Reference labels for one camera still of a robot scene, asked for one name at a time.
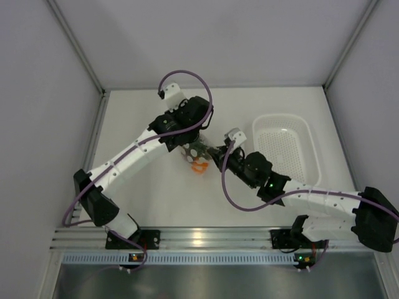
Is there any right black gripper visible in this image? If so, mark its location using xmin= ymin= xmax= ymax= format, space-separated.
xmin=209 ymin=145 xmax=258 ymax=189

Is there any fake orange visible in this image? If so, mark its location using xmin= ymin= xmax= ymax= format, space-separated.
xmin=191 ymin=161 xmax=209 ymax=174

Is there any clear polka dot zip bag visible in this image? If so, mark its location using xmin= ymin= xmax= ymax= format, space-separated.
xmin=180 ymin=133 xmax=213 ymax=175

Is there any fake pineapple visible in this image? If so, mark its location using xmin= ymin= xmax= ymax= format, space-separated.
xmin=188 ymin=140 xmax=211 ymax=160

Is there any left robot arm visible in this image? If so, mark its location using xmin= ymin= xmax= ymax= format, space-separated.
xmin=74 ymin=96 xmax=213 ymax=249

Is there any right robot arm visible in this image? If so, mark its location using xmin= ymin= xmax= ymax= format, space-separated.
xmin=208 ymin=144 xmax=398 ymax=252

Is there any white perforated plastic basket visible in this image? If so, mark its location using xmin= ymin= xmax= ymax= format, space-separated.
xmin=252 ymin=113 xmax=321 ymax=186

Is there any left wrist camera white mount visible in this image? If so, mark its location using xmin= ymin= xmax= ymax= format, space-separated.
xmin=158 ymin=82 xmax=186 ymax=111

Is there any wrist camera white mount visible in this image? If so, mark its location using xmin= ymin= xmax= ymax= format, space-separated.
xmin=224 ymin=128 xmax=247 ymax=150
xmin=158 ymin=82 xmax=186 ymax=111

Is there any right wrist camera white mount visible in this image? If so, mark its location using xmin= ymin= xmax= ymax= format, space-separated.
xmin=224 ymin=128 xmax=247 ymax=150

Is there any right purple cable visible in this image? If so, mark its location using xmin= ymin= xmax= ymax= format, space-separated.
xmin=220 ymin=140 xmax=399 ymax=272

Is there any purple cable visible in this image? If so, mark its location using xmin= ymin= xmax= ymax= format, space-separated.
xmin=220 ymin=140 xmax=399 ymax=272
xmin=61 ymin=69 xmax=214 ymax=272

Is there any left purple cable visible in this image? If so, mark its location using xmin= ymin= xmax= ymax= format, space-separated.
xmin=61 ymin=69 xmax=214 ymax=272

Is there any left aluminium frame post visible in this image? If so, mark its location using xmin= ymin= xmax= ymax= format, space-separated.
xmin=44 ymin=0 xmax=106 ymax=118

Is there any aluminium frame post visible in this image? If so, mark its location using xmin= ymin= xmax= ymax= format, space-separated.
xmin=44 ymin=0 xmax=106 ymax=118
xmin=322 ymin=0 xmax=381 ymax=92

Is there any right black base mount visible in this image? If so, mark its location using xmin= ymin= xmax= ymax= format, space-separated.
xmin=270 ymin=229 xmax=302 ymax=250

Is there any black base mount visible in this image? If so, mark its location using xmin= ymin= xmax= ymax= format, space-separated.
xmin=105 ymin=229 xmax=160 ymax=250
xmin=270 ymin=229 xmax=302 ymax=250

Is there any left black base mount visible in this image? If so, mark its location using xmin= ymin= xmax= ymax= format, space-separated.
xmin=105 ymin=229 xmax=160 ymax=250

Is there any aluminium mounting rail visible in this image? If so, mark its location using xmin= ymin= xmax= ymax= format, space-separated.
xmin=48 ymin=226 xmax=389 ymax=251

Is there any white slotted cable duct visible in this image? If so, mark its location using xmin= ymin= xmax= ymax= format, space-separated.
xmin=62 ymin=252 xmax=315 ymax=266

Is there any right aluminium frame post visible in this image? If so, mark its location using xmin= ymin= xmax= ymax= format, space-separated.
xmin=322 ymin=0 xmax=381 ymax=92

